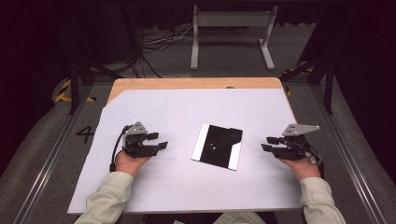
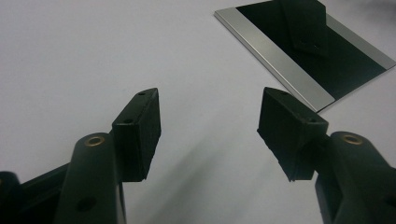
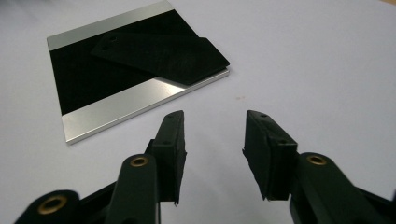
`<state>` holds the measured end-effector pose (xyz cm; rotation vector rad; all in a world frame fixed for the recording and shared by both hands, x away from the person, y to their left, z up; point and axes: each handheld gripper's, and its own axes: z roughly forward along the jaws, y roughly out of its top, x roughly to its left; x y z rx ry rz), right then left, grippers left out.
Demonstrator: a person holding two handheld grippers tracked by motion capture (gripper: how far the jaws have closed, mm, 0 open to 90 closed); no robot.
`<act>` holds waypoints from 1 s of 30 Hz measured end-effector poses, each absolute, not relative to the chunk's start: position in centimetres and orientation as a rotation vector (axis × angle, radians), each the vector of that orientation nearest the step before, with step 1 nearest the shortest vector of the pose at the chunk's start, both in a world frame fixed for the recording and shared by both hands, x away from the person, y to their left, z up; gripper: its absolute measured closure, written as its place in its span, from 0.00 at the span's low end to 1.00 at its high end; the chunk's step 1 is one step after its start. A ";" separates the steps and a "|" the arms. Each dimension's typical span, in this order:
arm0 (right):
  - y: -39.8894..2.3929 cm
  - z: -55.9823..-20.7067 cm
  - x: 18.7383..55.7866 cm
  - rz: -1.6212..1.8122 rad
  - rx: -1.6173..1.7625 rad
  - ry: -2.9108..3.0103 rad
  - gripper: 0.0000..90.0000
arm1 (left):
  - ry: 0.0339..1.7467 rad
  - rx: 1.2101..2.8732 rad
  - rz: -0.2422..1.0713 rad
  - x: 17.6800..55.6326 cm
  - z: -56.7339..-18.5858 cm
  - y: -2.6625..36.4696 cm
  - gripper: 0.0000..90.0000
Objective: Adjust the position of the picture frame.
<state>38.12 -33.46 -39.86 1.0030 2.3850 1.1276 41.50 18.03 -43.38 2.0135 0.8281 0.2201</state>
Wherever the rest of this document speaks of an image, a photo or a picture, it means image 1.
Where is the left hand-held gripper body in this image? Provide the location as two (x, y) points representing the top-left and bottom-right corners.
(121, 120), (161, 159)

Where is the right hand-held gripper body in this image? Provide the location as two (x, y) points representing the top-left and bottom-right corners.
(272, 123), (321, 161)

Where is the person's left hand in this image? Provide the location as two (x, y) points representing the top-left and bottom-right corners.
(115, 150), (152, 177)

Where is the person's right hand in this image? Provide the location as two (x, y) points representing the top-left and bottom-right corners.
(278, 155), (321, 181)

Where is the white paper sheet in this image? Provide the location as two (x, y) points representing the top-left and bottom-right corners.
(67, 88), (304, 215)

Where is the black metal stand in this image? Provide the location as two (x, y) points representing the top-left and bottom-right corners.
(66, 55), (124, 116)
(279, 55), (335, 116)

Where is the yellow black hazard tape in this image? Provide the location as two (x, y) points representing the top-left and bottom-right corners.
(54, 78), (97, 104)

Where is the grey metal stand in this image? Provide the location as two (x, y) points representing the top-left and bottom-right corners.
(190, 4), (279, 71)

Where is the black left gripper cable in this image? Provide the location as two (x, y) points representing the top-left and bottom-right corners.
(109, 124), (132, 173)

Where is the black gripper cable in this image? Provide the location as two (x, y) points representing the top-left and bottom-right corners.
(298, 143), (325, 180)
(109, 124), (132, 173)

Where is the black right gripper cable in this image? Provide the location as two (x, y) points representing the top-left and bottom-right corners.
(298, 143), (325, 180)

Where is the bundle of floor cables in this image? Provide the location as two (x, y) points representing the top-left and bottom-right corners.
(102, 26), (194, 78)

